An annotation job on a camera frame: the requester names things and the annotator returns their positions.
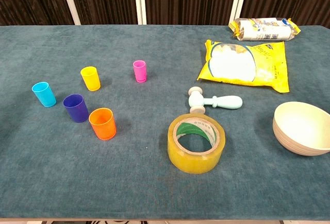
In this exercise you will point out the teal table cloth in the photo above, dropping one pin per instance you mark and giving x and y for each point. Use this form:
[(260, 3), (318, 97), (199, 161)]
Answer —
[(129, 182)]

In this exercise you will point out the light blue toy hammer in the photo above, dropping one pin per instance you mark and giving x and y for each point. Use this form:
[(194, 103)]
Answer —
[(227, 102)]

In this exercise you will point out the large yellow snack bag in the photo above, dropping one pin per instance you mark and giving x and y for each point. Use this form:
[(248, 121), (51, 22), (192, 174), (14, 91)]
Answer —
[(232, 64)]

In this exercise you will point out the yellow plastic cup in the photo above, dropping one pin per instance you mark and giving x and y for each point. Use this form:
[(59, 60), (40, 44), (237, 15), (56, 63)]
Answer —
[(90, 79)]

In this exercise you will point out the orange plastic cup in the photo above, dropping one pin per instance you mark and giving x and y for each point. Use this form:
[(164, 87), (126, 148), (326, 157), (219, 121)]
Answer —
[(103, 128)]

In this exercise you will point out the cream bowl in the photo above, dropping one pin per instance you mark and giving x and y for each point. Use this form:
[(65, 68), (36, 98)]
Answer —
[(296, 126)]

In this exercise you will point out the cyan plastic cup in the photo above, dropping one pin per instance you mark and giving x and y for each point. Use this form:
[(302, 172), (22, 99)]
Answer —
[(45, 95)]

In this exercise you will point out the pink plastic cup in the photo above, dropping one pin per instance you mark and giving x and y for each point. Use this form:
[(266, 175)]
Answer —
[(140, 73)]

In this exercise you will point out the yellow packing tape roll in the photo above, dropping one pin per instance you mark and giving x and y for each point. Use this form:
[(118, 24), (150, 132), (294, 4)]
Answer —
[(193, 163)]

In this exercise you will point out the small white yellow snack pack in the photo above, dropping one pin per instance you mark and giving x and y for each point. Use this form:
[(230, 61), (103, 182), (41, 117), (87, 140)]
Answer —
[(263, 32)]

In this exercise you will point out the purple plastic cup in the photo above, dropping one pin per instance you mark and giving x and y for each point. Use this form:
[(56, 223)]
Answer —
[(76, 110)]

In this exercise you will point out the white partition post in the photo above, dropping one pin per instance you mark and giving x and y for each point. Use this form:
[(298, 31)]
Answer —
[(69, 2), (238, 2), (139, 2)]

